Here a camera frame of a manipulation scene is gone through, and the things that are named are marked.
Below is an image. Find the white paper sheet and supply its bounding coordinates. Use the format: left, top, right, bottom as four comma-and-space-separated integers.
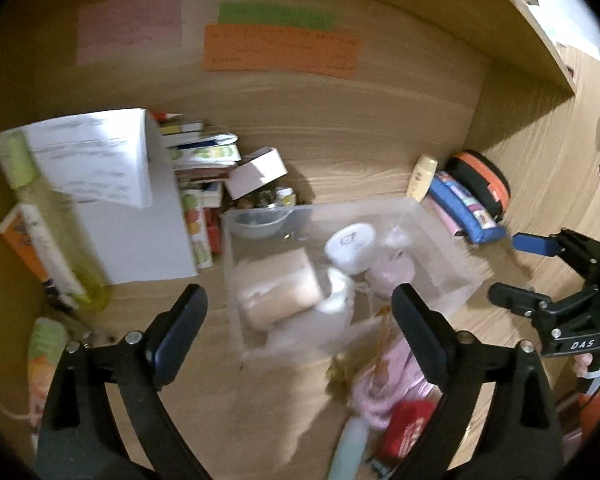
22, 108, 153, 208

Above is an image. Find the wooden desktop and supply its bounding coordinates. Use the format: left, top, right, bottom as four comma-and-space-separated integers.
30, 85, 600, 480

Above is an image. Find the clear plastic box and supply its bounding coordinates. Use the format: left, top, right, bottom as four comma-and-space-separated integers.
221, 196, 482, 363

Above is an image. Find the small white pink box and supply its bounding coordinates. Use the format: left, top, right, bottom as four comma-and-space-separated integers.
225, 146, 288, 201

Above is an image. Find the blue patchwork pencil case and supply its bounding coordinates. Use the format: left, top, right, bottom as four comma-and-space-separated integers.
427, 171, 507, 245

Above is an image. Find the white cable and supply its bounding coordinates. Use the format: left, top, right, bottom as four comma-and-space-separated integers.
0, 380, 37, 425

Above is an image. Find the green paper note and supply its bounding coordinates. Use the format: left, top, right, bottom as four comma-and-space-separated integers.
217, 1, 338, 31

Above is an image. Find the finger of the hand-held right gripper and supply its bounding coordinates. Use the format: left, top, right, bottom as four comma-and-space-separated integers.
512, 230, 600, 276
488, 282, 556, 318

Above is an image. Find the orange book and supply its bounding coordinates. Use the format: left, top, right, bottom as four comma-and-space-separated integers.
0, 205, 78, 308

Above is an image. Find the white round container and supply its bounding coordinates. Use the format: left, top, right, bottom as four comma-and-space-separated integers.
324, 224, 377, 275

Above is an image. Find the pink paper note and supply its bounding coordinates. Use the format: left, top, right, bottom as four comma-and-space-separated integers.
76, 0, 183, 66

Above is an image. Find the pink round container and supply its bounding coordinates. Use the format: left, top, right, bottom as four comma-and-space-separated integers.
367, 255, 416, 301

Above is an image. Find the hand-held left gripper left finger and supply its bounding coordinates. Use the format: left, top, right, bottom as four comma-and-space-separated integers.
36, 284, 211, 480

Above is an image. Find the pink rope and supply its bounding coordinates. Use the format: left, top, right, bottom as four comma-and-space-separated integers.
350, 310, 441, 431

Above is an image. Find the stack of books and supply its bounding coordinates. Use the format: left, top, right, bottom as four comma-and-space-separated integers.
152, 112, 242, 268

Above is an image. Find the glass bowl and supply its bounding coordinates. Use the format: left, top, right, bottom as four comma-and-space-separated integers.
230, 209, 293, 240

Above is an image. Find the light green tube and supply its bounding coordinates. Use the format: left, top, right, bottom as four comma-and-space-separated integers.
327, 417, 371, 480

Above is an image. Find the orange paper note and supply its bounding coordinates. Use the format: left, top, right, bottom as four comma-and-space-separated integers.
202, 24, 363, 81

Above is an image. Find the orange green snack packet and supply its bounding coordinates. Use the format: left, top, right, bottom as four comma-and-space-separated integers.
27, 317, 72, 428

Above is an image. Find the yellow-green bottle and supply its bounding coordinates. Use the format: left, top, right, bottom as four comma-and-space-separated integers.
0, 130, 112, 312

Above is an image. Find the beige roll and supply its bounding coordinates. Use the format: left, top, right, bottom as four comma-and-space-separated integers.
236, 249, 323, 331

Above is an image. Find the black orange zip case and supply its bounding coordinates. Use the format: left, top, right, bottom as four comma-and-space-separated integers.
447, 151, 510, 223

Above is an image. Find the pink pencil case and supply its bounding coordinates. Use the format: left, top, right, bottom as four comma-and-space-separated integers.
425, 195, 466, 238

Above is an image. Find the wooden shelf board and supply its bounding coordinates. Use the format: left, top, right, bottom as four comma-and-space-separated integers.
467, 0, 578, 97

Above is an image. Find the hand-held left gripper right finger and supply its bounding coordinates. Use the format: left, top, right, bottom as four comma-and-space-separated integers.
391, 282, 566, 480

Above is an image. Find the red box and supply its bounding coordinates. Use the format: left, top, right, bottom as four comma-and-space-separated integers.
380, 400, 438, 461

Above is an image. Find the cream lotion bottle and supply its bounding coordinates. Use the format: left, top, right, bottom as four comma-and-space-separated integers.
406, 154, 438, 203

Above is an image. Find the white file box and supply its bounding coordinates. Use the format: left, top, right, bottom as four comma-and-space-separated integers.
77, 110, 199, 286

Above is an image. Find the white paper note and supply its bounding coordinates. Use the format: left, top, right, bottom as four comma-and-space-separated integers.
181, 0, 221, 46

